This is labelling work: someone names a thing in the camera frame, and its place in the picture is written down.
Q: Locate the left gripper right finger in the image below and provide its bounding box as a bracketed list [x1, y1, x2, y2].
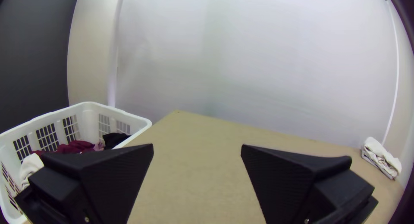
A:
[240, 144, 379, 224]

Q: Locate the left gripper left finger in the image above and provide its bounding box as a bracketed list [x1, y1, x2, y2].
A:
[14, 143, 154, 224]

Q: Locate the cream t-shirt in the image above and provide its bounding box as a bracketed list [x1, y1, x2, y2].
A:
[361, 136, 402, 180]

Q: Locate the heap of clothes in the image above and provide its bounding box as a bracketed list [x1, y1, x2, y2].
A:
[20, 132, 132, 189]

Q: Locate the white laundry basket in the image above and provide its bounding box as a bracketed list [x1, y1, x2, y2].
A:
[0, 101, 153, 224]

